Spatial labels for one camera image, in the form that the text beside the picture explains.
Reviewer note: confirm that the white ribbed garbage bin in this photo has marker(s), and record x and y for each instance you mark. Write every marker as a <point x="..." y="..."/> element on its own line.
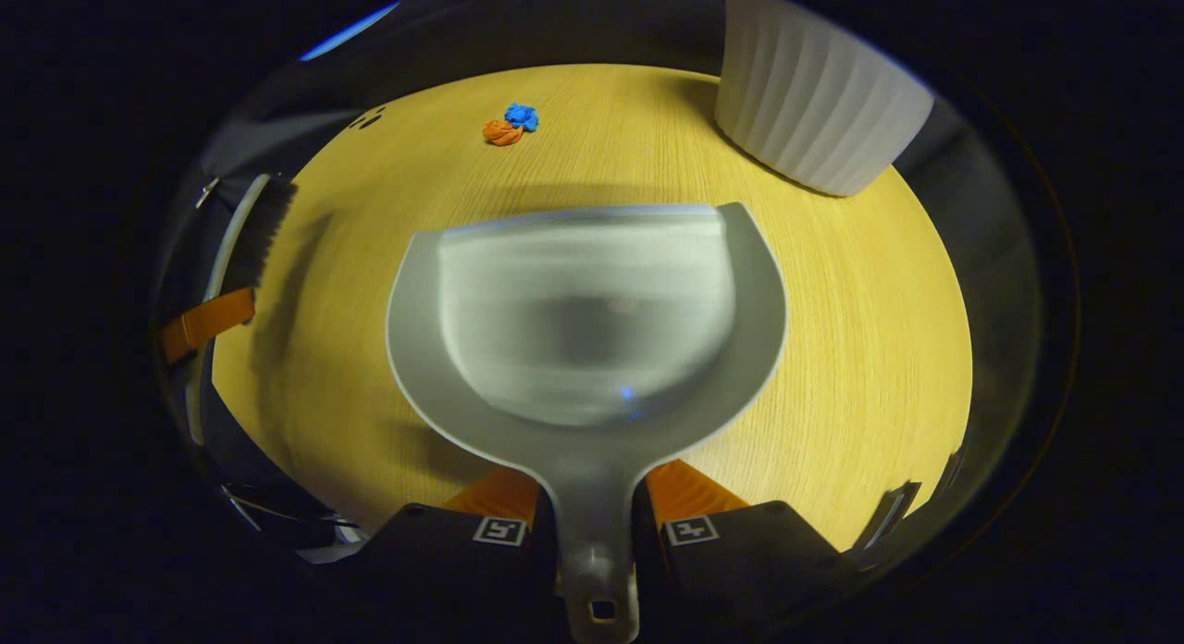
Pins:
<point x="814" y="98"/>

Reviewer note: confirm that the blue paper trash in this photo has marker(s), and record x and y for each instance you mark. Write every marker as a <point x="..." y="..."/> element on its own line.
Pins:
<point x="521" y="116"/>

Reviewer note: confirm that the small metal clip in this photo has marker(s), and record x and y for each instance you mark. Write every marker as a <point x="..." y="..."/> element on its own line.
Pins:
<point x="205" y="192"/>

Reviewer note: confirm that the small white broom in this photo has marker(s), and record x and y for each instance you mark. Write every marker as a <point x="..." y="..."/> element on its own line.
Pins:
<point x="264" y="228"/>

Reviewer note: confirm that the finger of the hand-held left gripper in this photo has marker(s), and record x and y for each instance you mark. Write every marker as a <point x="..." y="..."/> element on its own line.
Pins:
<point x="208" y="322"/>

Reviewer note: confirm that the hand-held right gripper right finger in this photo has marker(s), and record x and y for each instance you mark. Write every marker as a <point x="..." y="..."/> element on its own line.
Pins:
<point x="740" y="561"/>

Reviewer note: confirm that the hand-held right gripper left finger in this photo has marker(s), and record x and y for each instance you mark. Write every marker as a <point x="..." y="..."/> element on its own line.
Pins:
<point x="444" y="561"/>

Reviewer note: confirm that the orange paper trash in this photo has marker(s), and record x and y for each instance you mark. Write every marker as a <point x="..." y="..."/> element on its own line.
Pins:
<point x="501" y="133"/>

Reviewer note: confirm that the white plastic dustpan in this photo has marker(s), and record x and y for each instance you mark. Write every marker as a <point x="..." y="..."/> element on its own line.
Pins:
<point x="592" y="348"/>

